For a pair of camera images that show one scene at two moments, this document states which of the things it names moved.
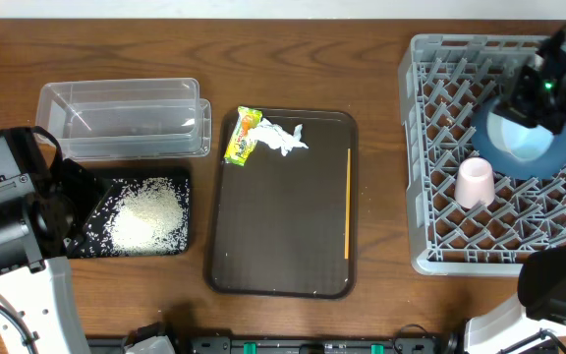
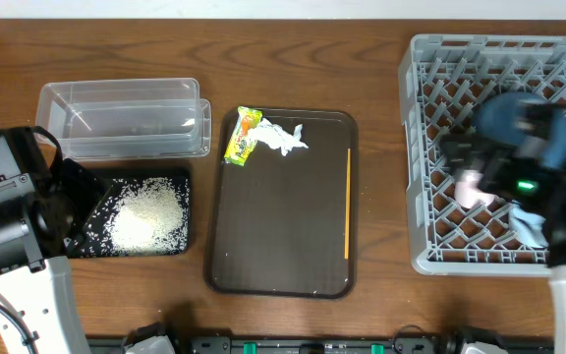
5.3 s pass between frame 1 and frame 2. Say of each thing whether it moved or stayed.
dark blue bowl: moved
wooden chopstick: stayed
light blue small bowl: moved
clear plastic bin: stayed
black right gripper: moved
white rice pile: stayed
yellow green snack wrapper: stayed
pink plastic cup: stayed
